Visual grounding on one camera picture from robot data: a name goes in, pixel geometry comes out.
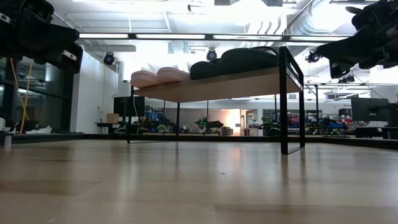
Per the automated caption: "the white cloth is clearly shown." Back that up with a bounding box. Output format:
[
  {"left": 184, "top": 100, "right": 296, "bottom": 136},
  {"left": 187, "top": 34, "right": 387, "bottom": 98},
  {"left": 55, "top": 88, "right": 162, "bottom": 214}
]
[{"left": 24, "top": 124, "right": 53, "bottom": 135}]

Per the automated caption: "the pink slide sandal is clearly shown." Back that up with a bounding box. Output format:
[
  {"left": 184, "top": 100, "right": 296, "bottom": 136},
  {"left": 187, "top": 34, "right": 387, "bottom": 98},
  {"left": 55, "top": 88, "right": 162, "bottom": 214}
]
[
  {"left": 130, "top": 70, "right": 162, "bottom": 89},
  {"left": 156, "top": 67, "right": 191, "bottom": 84}
]

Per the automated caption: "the overhead bar with light strips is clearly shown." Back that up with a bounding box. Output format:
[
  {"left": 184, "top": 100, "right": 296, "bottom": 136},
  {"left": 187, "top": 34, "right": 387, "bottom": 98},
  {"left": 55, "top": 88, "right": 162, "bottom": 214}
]
[{"left": 77, "top": 32, "right": 351, "bottom": 44}]

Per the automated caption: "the black slide sandal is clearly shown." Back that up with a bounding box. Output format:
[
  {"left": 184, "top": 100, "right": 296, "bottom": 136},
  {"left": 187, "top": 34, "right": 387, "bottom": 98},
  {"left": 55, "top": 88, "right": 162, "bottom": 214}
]
[
  {"left": 218, "top": 46, "right": 280, "bottom": 77},
  {"left": 189, "top": 58, "right": 222, "bottom": 81}
]

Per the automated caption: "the robot with green lights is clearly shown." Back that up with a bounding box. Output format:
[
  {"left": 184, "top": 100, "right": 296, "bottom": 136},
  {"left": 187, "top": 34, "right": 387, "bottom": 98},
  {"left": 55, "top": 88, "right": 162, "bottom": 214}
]
[{"left": 194, "top": 115, "right": 225, "bottom": 135}]

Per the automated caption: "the wooden shelf with black frame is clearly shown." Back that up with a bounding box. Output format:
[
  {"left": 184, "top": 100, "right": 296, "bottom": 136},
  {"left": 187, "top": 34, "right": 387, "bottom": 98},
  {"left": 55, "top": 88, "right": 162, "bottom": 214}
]
[{"left": 126, "top": 45, "right": 307, "bottom": 156}]

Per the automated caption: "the large black monitor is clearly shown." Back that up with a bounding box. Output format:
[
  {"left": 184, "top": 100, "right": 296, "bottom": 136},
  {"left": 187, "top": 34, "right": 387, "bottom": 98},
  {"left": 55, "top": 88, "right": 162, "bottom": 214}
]
[{"left": 350, "top": 97, "right": 390, "bottom": 123}]

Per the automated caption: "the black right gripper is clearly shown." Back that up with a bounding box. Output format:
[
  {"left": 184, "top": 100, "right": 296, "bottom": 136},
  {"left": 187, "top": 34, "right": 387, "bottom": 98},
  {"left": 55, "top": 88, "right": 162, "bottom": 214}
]
[{"left": 317, "top": 0, "right": 398, "bottom": 78}]

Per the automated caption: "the yellow cable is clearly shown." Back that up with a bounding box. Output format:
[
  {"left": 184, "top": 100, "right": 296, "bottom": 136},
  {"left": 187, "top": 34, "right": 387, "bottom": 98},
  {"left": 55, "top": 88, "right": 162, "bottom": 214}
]
[{"left": 9, "top": 58, "right": 34, "bottom": 134}]

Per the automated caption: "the black aluminium rig frame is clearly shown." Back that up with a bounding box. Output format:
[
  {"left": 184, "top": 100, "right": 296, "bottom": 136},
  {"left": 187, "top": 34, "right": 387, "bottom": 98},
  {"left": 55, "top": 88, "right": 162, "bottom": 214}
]
[{"left": 0, "top": 132, "right": 398, "bottom": 151}]

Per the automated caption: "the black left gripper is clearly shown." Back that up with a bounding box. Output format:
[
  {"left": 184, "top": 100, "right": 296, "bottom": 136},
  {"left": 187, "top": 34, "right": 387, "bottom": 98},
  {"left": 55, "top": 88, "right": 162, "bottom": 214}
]
[{"left": 0, "top": 0, "right": 84, "bottom": 75}]

